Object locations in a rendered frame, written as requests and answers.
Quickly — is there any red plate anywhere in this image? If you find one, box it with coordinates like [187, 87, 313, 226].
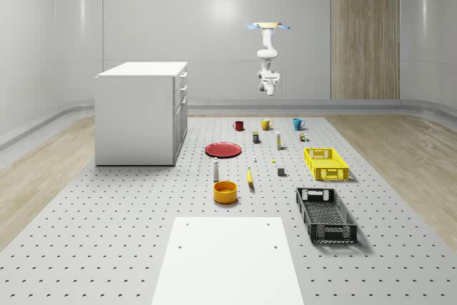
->
[205, 141, 243, 159]

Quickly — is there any yellow basket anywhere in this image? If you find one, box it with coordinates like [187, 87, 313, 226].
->
[303, 146, 351, 181]

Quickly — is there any yellow bowl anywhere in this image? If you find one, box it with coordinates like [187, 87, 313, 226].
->
[212, 180, 238, 206]

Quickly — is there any white cabinet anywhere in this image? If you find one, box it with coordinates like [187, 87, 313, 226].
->
[94, 61, 189, 167]

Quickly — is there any dark grey basket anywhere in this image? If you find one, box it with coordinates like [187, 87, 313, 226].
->
[295, 187, 358, 246]

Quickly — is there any white board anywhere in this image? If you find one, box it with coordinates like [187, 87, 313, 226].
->
[151, 216, 306, 305]

